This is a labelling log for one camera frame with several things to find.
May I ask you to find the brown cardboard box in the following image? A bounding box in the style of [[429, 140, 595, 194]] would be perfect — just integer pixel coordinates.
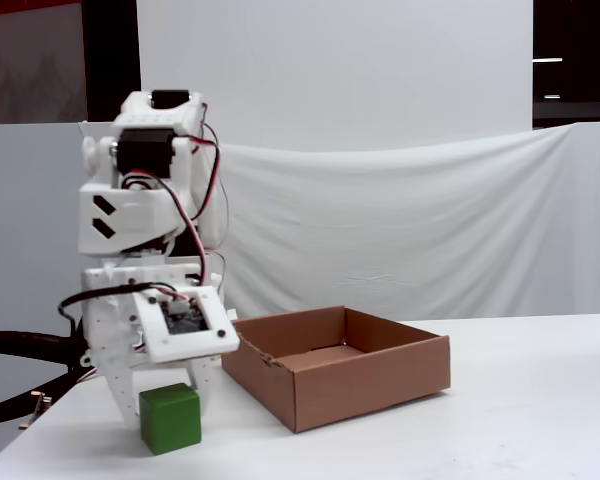
[[221, 305, 452, 434]]

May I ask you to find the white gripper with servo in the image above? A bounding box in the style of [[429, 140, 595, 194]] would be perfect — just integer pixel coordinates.
[[79, 255, 226, 428]]

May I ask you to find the black camera cable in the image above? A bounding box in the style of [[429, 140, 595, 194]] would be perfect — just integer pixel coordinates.
[[58, 282, 154, 322]]

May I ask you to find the white draped cloth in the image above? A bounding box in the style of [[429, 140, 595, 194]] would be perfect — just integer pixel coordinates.
[[199, 121, 600, 322]]

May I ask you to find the green cube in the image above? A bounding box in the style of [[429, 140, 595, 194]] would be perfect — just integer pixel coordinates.
[[138, 382, 203, 456]]

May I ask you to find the brown door panel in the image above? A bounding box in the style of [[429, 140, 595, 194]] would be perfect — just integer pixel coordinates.
[[0, 0, 89, 126]]

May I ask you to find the white backdrop board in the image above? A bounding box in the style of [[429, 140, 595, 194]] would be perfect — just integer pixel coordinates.
[[136, 0, 535, 154]]

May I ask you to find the white partition panel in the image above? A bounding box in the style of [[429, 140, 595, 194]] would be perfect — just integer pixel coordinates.
[[0, 122, 117, 351]]

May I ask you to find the black curved stand leg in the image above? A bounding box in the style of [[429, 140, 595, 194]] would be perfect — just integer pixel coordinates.
[[0, 329, 99, 427]]

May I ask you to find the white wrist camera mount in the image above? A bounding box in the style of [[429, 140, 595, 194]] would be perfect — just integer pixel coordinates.
[[131, 284, 241, 364]]

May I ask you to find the red black servo cable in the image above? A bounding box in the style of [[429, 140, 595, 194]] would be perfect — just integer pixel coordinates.
[[121, 169, 209, 289], [187, 102, 231, 251]]

